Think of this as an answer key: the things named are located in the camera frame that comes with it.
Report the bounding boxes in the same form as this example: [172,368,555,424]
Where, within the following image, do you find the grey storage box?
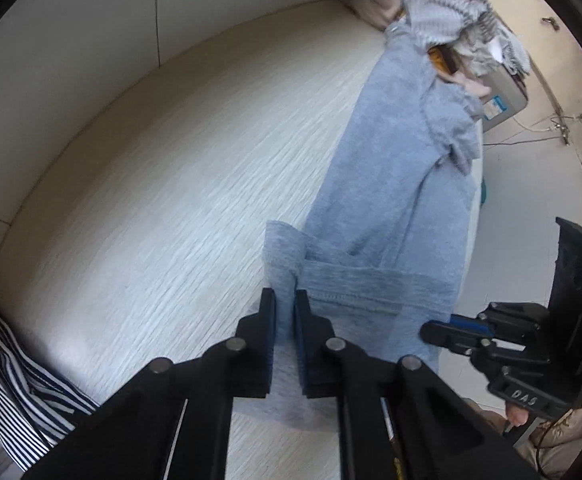
[478,62,529,133]

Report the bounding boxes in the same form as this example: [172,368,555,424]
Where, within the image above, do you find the black white striped garment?
[0,284,99,471]

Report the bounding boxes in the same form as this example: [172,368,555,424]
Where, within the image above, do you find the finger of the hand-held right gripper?
[419,321,492,358]
[446,313,496,338]

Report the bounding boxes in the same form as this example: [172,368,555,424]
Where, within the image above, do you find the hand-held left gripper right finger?
[293,289,539,480]

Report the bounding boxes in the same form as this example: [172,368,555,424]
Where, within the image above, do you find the pale pink garment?
[451,72,492,98]

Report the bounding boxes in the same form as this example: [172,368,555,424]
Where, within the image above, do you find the pile of mixed clothes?
[371,0,532,78]

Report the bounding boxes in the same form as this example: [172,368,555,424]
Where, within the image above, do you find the light grey pants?
[231,20,484,428]

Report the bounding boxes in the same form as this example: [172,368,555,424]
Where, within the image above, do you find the beige garment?
[338,0,407,31]

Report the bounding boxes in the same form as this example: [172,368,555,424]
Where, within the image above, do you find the white floor cable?
[481,112,582,148]

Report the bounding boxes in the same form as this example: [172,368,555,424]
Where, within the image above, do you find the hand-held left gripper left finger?
[21,287,278,480]

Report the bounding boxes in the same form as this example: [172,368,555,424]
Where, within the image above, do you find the yellow cloth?
[428,45,454,78]

